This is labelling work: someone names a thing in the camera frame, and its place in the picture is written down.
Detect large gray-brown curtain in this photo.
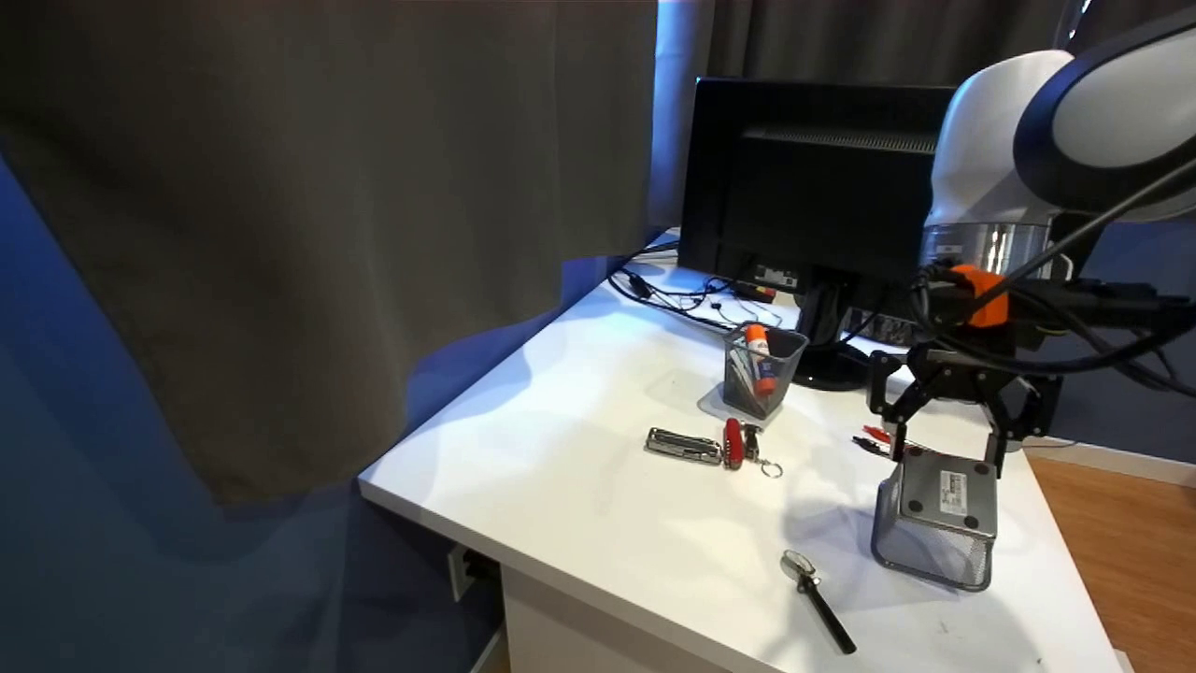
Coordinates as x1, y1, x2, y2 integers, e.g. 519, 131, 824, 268
0, 0, 665, 511

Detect dark gray curtain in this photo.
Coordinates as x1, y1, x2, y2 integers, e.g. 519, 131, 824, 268
707, 0, 1196, 94

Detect large gray mesh pen holder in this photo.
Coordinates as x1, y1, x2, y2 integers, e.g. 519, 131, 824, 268
868, 447, 1006, 595

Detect black desk cables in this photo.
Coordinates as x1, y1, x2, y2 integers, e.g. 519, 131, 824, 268
604, 256, 802, 338

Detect red pocket knife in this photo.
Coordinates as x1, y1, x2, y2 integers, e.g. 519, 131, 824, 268
716, 417, 752, 474

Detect white desk base cabinet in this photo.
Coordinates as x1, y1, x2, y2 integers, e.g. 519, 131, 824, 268
493, 561, 707, 673

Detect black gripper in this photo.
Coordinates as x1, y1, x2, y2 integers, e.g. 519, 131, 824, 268
868, 343, 1065, 478

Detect black monitor stand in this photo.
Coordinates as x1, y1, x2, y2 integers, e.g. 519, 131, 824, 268
788, 277, 880, 392

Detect orange cable clamp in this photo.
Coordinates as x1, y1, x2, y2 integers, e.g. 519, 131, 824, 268
949, 257, 1012, 332

